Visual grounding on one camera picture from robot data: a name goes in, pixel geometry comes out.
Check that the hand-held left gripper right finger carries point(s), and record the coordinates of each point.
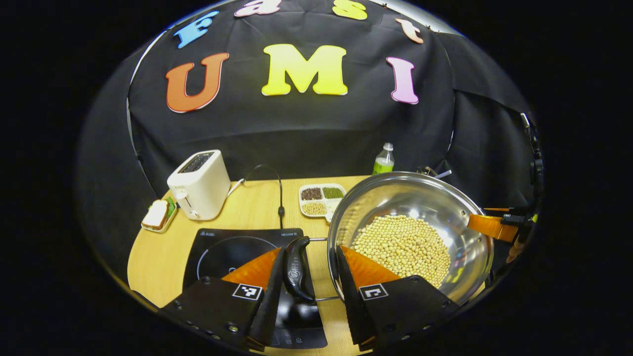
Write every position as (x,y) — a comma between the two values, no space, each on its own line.
(352,306)

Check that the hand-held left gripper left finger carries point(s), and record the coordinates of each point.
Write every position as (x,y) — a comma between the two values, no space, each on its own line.
(270,301)

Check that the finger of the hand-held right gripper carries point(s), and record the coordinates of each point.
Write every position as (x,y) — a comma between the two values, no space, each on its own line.
(492,227)

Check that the black induction cooktop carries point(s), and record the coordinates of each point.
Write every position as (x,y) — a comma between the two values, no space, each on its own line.
(222,249)

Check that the stainless steel pot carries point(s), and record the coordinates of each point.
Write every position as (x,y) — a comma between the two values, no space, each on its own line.
(410,198)

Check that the metal spoon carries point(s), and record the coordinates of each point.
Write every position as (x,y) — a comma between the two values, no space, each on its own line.
(444,173)

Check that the pile of soybeans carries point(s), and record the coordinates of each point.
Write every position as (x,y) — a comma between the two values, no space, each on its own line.
(400,247)

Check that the metal mesh utensil holder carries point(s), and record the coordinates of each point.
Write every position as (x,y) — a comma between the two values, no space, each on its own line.
(429,171)

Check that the divided dish of beans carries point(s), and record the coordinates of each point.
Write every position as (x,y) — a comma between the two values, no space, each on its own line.
(321,200)

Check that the green bottle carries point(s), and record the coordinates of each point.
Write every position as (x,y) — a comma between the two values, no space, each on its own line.
(384,163)

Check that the small white plate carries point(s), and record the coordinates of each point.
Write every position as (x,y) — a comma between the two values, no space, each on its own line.
(172,217)

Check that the white toaster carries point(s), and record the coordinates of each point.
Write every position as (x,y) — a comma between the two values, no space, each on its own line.
(200,190)

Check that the sandwich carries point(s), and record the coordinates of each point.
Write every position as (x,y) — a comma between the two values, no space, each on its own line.
(156,215)

